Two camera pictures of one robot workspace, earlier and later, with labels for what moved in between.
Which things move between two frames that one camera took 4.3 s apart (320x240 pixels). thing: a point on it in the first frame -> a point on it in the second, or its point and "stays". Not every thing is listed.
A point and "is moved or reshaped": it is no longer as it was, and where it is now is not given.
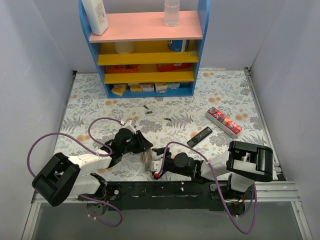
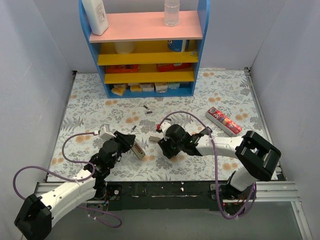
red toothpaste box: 228,125 stays
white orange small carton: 161,87 stays
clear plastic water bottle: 171,13 stays
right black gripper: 164,157 -> 165,147
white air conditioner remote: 147,154 is moved or reshaped
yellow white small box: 135,88 stays
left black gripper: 142,142 -> 127,141
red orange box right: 164,67 stays
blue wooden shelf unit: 140,56 stays
